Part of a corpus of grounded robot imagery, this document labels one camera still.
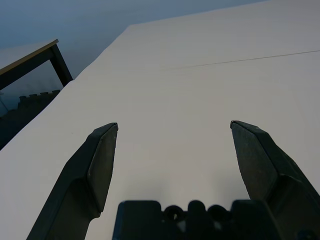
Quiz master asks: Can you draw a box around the side table with black legs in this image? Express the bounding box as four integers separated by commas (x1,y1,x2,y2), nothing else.
0,38,74,91

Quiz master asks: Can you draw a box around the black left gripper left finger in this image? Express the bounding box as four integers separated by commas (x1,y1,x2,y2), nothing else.
26,122,119,240

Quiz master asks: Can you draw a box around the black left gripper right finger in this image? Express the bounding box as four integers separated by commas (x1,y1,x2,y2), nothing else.
229,120,320,240

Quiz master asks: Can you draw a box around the black foam floor mat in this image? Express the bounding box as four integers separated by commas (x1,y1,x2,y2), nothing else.
0,89,61,151

